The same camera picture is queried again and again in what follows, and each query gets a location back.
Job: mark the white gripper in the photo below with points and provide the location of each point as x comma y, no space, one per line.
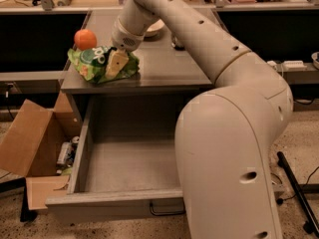
126,40

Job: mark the green rice chip bag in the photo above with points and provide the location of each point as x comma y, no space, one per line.
91,64

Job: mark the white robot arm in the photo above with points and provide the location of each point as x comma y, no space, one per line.
223,136

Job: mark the open grey top drawer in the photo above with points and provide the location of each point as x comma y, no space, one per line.
125,159

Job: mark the orange fruit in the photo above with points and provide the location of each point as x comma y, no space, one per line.
85,39

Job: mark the white paper bowl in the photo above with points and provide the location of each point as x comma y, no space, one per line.
154,29

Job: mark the crushed silver can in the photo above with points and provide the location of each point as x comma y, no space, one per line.
176,44

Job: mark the trash items in box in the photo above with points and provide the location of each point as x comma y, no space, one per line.
66,156

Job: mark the brown cardboard box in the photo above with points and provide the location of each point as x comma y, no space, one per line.
32,144

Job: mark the white power strip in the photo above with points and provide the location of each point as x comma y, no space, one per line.
288,66

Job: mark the black floor stand bar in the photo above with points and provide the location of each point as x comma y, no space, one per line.
311,225

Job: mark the black drawer handle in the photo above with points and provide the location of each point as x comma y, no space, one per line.
159,208

